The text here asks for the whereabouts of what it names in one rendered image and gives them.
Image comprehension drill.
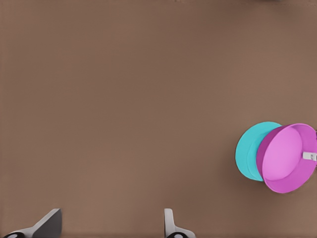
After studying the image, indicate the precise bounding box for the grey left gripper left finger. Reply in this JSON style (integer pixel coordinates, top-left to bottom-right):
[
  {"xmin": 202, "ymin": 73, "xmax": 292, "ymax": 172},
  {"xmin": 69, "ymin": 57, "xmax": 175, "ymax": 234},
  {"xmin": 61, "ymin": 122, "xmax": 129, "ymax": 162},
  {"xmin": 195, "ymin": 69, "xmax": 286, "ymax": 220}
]
[{"xmin": 1, "ymin": 208, "xmax": 62, "ymax": 238}]

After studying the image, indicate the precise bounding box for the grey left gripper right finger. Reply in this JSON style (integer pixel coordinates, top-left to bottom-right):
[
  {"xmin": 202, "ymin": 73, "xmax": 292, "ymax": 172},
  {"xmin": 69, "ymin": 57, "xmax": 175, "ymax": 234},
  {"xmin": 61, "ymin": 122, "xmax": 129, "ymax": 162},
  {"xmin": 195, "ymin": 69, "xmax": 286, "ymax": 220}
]
[{"xmin": 163, "ymin": 208, "xmax": 196, "ymax": 238}]

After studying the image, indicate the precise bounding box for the pink plate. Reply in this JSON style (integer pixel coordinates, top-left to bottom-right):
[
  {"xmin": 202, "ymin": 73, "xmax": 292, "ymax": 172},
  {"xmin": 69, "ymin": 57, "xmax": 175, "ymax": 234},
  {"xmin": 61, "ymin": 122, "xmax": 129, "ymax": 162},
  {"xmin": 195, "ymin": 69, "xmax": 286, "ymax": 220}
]
[{"xmin": 256, "ymin": 123, "xmax": 317, "ymax": 194}]

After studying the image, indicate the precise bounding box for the blue plate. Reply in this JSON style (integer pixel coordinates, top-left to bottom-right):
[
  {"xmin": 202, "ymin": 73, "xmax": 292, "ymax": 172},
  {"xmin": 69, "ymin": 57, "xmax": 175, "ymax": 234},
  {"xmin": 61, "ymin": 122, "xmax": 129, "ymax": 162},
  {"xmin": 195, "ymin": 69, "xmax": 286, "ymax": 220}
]
[{"xmin": 235, "ymin": 121, "xmax": 283, "ymax": 182}]

